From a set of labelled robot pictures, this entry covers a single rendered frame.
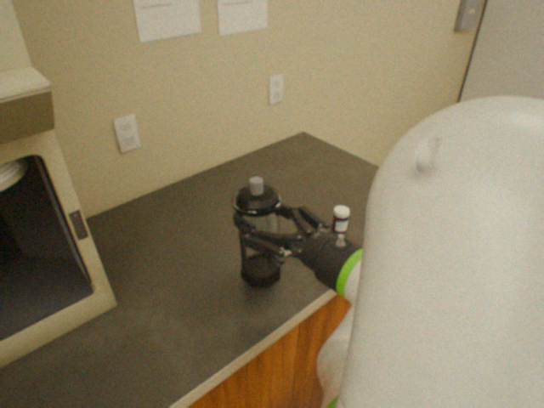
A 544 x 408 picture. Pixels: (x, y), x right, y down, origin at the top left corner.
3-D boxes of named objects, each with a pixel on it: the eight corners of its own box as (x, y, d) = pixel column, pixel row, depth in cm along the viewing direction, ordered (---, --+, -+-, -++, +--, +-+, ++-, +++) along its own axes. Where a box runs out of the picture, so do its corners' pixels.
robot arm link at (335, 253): (335, 308, 64) (367, 281, 69) (337, 257, 58) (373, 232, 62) (310, 290, 68) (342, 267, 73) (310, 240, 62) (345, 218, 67)
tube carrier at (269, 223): (230, 269, 91) (222, 196, 79) (263, 249, 97) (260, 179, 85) (257, 292, 84) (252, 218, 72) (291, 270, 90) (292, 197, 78)
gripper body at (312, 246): (344, 230, 67) (308, 212, 74) (313, 252, 63) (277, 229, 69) (342, 262, 71) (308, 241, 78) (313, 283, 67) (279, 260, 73)
